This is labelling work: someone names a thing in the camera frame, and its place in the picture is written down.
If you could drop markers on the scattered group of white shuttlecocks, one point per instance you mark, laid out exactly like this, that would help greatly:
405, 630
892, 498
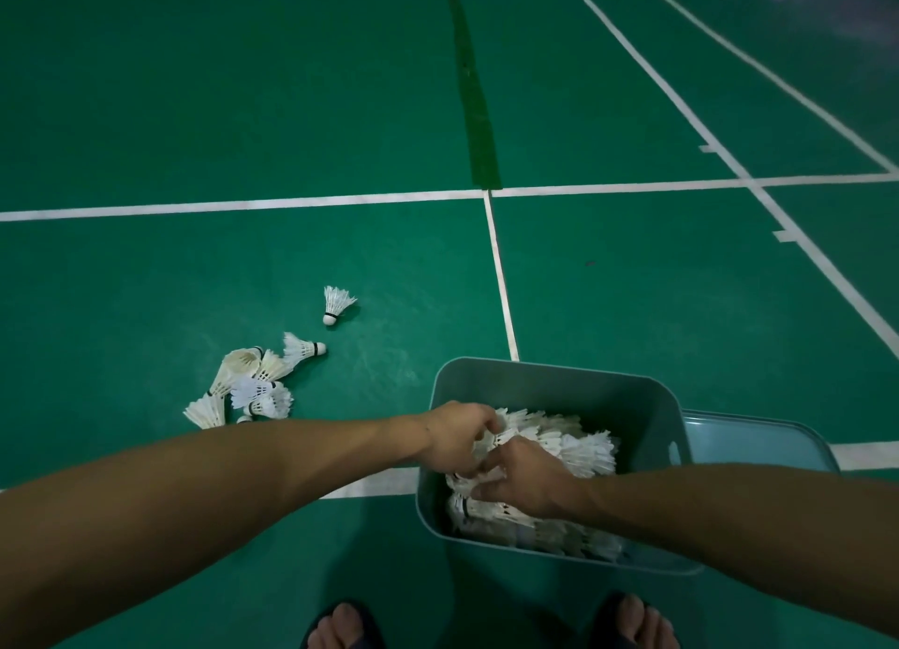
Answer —
246, 378

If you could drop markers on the person's left foot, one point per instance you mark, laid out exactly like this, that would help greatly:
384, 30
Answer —
345, 629

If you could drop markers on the dark sandal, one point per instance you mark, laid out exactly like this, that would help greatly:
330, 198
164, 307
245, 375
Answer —
604, 617
369, 624

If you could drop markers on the person's left hand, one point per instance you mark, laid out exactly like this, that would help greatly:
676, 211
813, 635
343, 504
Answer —
449, 436

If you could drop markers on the person's left forearm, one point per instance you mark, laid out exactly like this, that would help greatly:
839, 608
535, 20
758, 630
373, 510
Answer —
211, 501

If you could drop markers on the person's right foot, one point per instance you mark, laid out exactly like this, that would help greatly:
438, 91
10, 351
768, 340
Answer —
638, 624

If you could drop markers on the pile of binned white shuttlecocks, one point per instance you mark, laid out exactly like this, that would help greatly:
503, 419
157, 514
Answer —
576, 452

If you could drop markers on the teal plastic bin lid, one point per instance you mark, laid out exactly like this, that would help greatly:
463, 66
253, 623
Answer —
751, 441

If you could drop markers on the person's right hand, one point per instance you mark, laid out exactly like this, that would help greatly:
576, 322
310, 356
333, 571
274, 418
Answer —
537, 478

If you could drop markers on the dark right sandal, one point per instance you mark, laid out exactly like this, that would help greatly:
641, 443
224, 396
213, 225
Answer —
604, 617

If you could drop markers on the dark left sandal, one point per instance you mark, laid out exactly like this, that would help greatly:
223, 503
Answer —
369, 624

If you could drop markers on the person's left fingers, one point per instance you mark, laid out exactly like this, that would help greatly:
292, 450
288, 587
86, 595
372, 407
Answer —
483, 431

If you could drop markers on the person's right thumb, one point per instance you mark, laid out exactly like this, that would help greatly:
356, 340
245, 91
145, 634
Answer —
490, 491

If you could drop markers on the person's foot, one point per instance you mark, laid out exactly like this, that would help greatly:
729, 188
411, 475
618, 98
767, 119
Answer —
638, 624
345, 629

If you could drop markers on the teal plastic storage bin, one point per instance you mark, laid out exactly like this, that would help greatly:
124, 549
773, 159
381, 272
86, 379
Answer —
562, 396

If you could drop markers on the person's right forearm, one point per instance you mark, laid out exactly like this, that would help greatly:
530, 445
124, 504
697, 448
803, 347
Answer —
744, 522

